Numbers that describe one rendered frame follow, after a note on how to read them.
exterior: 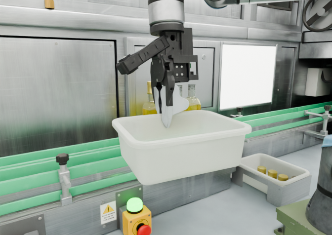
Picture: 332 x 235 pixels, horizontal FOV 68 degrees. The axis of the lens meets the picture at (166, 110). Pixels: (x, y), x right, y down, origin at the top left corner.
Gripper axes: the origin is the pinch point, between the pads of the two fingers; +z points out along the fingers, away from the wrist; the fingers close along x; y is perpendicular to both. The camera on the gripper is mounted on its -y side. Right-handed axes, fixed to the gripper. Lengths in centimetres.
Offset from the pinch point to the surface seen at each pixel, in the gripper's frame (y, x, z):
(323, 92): 142, 57, 2
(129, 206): -4.9, 15.1, 24.4
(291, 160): 83, 34, 32
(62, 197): -21.1, 16.7, 18.6
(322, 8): 117, 42, -44
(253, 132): 61, 37, 16
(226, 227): 21.9, 8.1, 35.0
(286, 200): 47, 8, 33
